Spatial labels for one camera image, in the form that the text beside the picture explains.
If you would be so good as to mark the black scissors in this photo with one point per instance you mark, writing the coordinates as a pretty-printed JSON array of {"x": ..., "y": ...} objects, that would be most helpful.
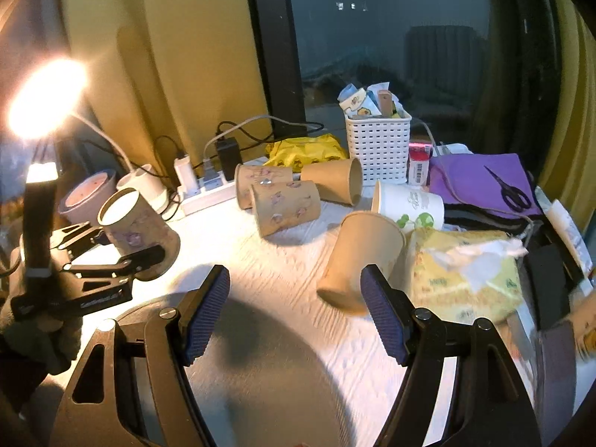
[{"x": 515, "y": 199}]

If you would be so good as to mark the dark phone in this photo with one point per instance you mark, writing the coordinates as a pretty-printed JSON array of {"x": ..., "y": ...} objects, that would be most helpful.
[{"x": 548, "y": 286}]

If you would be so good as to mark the patterned cup back lying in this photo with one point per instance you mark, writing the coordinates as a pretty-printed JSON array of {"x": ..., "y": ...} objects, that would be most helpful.
[{"x": 246, "y": 176}]

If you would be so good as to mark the white green printed cup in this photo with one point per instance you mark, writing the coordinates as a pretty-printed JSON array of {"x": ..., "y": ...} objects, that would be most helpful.
[{"x": 409, "y": 208}]

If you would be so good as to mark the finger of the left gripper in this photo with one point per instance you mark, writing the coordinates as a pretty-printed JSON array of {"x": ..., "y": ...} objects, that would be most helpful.
[
  {"x": 79, "y": 236},
  {"x": 127, "y": 265}
]

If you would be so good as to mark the plain brown cup lying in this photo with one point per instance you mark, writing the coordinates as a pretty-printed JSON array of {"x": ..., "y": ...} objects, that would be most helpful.
[{"x": 364, "y": 238}]

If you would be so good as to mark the purple cloth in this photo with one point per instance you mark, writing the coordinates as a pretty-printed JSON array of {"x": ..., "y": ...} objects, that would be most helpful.
[{"x": 463, "y": 183}]

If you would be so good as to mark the white basket with packets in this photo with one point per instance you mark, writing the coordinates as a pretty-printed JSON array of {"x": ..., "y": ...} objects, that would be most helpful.
[{"x": 377, "y": 130}]

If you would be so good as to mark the purple bowl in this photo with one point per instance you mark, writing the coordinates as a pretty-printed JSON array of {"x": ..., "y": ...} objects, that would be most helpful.
[{"x": 83, "y": 203}]

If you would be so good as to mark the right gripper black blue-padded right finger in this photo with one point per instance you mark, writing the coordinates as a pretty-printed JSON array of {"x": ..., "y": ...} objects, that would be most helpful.
[{"x": 489, "y": 405}]

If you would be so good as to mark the yellow curtain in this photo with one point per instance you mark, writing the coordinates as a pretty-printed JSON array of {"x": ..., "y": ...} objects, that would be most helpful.
[{"x": 162, "y": 74}]

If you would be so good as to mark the white tablecloth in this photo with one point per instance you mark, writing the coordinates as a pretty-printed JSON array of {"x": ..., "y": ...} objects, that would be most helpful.
[{"x": 279, "y": 275}]

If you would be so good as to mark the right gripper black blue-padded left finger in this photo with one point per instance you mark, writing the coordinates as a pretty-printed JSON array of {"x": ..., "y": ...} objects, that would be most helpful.
[{"x": 101, "y": 407}]

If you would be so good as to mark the pink-capped small bottle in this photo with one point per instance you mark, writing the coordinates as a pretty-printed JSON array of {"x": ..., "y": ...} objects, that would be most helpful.
[{"x": 419, "y": 155}]

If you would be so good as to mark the patterned brown paper cup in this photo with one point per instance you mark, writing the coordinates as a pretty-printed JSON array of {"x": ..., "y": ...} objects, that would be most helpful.
[{"x": 133, "y": 225}]

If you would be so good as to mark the white desk lamp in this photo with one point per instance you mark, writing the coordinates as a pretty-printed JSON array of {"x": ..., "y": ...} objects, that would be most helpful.
[{"x": 49, "y": 96}]

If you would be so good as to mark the white tube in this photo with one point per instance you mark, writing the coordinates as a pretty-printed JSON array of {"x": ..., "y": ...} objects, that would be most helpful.
[{"x": 565, "y": 226}]

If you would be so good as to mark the yellow tissue pack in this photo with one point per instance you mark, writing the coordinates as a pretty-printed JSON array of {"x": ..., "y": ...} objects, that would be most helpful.
[{"x": 463, "y": 276}]

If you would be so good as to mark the plain brown cup back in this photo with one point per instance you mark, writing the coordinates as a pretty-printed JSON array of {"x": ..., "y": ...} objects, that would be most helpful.
[{"x": 337, "y": 181}]

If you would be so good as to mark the yellow plastic bag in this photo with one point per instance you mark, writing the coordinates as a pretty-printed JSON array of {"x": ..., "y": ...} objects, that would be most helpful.
[{"x": 296, "y": 152}]

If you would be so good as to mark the white power strip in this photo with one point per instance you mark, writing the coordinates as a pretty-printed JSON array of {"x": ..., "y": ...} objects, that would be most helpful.
[{"x": 206, "y": 198}]

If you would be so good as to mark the white charger plug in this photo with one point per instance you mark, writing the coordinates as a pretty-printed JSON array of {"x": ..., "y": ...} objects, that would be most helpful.
[{"x": 186, "y": 176}]

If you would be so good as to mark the round grey heating mat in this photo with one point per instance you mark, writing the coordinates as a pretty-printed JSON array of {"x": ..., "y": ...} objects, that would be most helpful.
[{"x": 259, "y": 384}]

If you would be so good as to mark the patterned cup front lying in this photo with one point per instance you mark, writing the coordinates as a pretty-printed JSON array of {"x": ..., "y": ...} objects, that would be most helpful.
[{"x": 283, "y": 205}]

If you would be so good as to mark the patterned cup lying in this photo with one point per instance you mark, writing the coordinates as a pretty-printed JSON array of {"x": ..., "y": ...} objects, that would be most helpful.
[
  {"x": 246, "y": 176},
  {"x": 283, "y": 205}
]

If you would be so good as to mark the black charger adapter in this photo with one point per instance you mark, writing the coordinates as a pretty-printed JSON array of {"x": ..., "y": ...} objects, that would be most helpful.
[{"x": 228, "y": 152}]

